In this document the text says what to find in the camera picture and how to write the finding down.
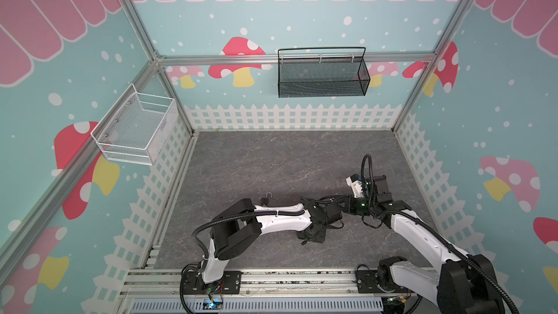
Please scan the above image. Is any white wire wall basket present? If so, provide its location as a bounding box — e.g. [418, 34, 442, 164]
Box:
[91, 84, 179, 166]

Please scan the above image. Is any small black padlock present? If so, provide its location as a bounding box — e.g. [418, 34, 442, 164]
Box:
[260, 192, 273, 206]

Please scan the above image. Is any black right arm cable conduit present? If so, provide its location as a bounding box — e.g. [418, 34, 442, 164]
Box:
[360, 153, 520, 314]

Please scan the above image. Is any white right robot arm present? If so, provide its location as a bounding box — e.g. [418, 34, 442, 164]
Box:
[342, 174, 513, 313]

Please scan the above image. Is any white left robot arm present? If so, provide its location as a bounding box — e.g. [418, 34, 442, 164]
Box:
[192, 198, 345, 284]

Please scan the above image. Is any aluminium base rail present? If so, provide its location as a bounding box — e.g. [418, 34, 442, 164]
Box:
[113, 267, 439, 313]

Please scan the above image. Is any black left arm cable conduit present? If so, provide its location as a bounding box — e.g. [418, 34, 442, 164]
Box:
[179, 208, 306, 314]

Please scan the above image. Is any black mesh wall basket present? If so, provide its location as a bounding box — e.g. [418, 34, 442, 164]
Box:
[277, 47, 371, 98]

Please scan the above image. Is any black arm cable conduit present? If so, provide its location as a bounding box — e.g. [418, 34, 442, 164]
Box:
[360, 153, 520, 314]
[179, 208, 306, 314]

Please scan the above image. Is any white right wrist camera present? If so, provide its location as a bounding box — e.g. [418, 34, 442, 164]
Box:
[346, 174, 366, 199]

